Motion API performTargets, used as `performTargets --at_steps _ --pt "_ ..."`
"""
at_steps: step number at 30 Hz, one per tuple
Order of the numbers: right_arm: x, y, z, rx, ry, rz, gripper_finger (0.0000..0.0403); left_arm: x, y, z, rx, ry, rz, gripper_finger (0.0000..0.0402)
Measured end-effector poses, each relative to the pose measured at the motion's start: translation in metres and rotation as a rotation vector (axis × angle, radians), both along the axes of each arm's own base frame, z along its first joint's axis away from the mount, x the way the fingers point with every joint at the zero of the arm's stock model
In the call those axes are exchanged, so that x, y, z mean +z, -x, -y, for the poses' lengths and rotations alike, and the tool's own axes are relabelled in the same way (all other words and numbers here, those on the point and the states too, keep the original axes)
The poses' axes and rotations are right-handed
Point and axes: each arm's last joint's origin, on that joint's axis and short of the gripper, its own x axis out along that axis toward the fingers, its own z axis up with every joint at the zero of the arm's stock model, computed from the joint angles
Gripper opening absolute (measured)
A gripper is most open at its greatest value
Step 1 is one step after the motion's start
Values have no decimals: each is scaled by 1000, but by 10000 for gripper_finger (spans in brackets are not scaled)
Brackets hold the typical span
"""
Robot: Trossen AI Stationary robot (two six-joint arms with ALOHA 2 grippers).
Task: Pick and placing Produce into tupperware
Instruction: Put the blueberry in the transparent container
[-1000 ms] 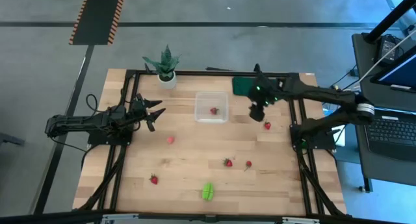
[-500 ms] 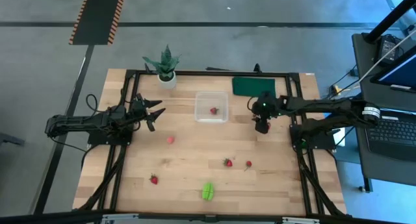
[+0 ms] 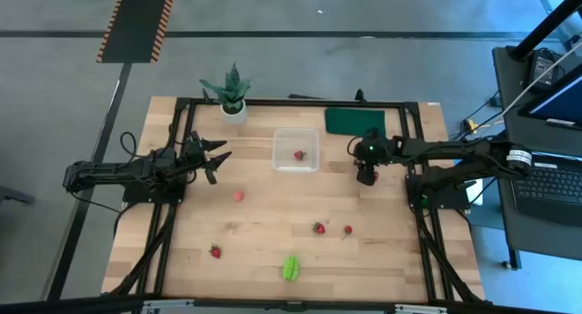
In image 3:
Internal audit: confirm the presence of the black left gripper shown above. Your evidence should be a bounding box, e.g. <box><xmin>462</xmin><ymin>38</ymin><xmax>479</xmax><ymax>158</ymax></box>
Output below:
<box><xmin>181</xmin><ymin>131</ymin><xmax>232</xmax><ymax>186</ymax></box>

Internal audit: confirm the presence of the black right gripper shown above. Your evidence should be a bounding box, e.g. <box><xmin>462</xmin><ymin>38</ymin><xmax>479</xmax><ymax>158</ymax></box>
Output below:
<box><xmin>353</xmin><ymin>127</ymin><xmax>395</xmax><ymax>187</ymax></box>

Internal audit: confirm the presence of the green starfruit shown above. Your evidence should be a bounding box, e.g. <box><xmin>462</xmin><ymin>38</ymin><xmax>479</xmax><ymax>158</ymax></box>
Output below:
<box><xmin>282</xmin><ymin>255</ymin><xmax>301</xmax><ymax>282</ymax></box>

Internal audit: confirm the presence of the clear plastic tupperware container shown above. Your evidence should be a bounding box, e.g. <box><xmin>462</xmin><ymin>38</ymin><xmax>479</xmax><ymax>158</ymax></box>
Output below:
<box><xmin>271</xmin><ymin>127</ymin><xmax>321</xmax><ymax>173</ymax></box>

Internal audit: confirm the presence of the white plant pot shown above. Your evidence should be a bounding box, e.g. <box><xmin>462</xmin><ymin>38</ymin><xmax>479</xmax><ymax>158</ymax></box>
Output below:
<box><xmin>220</xmin><ymin>99</ymin><xmax>249</xmax><ymax>127</ymax></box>

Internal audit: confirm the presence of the dark green cloth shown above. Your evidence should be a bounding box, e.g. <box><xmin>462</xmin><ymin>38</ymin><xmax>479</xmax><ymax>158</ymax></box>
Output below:
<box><xmin>324</xmin><ymin>106</ymin><xmax>387</xmax><ymax>137</ymax></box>

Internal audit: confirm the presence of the green potted plant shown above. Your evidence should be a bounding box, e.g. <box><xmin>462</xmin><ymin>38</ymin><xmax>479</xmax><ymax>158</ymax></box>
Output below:
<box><xmin>198</xmin><ymin>62</ymin><xmax>254</xmax><ymax>115</ymax></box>

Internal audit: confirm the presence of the black orange striped floor mat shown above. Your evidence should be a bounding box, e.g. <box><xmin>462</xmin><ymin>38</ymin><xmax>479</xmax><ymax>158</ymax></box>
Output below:
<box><xmin>95</xmin><ymin>0</ymin><xmax>177</xmax><ymax>64</ymax></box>

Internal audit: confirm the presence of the dark grey desk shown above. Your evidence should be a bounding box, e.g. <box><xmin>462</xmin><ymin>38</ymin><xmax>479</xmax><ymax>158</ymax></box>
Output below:
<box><xmin>492</xmin><ymin>45</ymin><xmax>582</xmax><ymax>263</ymax></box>

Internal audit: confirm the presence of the grey floor object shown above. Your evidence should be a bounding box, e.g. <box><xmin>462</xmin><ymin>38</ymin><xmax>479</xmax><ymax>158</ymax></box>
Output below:
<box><xmin>0</xmin><ymin>185</ymin><xmax>36</xmax><ymax>206</ymax></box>

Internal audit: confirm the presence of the black power adapter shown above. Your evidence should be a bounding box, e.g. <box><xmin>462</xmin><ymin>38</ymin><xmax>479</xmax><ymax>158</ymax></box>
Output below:
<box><xmin>529</xmin><ymin>49</ymin><xmax>558</xmax><ymax>90</ymax></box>

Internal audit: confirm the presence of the black computer monitor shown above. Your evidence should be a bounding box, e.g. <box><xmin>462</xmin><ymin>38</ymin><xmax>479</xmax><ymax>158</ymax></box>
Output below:
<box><xmin>517</xmin><ymin>63</ymin><xmax>582</xmax><ymax>133</ymax></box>

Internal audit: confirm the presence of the black metal pole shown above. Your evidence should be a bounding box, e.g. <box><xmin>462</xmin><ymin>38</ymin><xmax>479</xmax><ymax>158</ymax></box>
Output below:
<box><xmin>508</xmin><ymin>0</ymin><xmax>582</xmax><ymax>60</ymax></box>

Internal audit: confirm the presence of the black metal table frame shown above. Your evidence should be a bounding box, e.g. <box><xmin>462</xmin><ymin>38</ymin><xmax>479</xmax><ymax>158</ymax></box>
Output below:
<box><xmin>102</xmin><ymin>96</ymin><xmax>486</xmax><ymax>306</ymax></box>

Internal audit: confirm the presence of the white cable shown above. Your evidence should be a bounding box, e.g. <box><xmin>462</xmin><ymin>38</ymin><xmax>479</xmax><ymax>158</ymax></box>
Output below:
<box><xmin>497</xmin><ymin>40</ymin><xmax>582</xmax><ymax>122</ymax></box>

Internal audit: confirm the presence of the black camera rail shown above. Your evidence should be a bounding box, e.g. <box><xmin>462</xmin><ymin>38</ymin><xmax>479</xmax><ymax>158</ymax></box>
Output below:
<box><xmin>0</xmin><ymin>294</ymin><xmax>582</xmax><ymax>314</ymax></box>

